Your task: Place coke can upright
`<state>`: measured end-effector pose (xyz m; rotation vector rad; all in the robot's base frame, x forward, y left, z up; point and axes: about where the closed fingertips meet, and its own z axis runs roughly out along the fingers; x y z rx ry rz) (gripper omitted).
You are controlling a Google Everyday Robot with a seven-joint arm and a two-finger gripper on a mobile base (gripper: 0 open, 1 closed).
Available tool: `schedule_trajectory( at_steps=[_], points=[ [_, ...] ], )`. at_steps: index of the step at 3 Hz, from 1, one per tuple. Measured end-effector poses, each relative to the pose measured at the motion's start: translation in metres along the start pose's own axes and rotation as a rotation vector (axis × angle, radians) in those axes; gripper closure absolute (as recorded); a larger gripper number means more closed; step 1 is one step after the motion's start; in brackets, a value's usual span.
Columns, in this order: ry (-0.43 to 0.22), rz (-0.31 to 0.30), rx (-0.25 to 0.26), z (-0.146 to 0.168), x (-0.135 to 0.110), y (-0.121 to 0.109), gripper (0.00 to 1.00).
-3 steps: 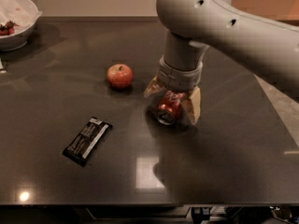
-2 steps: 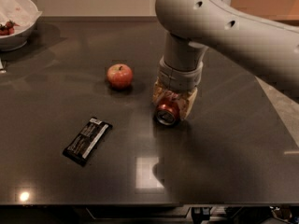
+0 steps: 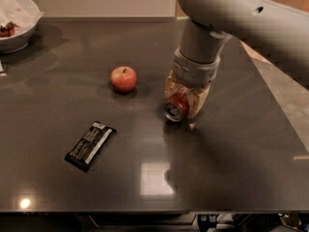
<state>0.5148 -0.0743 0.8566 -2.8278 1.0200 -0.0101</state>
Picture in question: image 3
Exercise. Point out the grey gripper wrist body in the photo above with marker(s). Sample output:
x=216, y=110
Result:
x=194, y=72

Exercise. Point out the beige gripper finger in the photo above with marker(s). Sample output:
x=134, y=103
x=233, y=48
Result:
x=172, y=86
x=196, y=98

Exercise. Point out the red coke can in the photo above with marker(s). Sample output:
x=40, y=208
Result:
x=176, y=107

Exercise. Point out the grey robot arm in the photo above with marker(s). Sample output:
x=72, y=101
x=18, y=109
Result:
x=277, y=32

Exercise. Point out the red apple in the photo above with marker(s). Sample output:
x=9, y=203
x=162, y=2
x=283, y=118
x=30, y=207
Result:
x=123, y=79

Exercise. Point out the black snack bar wrapper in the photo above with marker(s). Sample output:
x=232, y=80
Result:
x=85, y=150

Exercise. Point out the red fruit in bowl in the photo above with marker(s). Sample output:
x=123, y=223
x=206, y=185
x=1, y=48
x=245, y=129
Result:
x=8, y=30

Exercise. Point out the white napkin in bowl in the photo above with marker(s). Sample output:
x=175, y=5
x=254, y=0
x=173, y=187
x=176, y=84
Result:
x=24, y=13

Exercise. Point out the white bowl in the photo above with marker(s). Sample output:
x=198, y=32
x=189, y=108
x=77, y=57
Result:
x=19, y=40

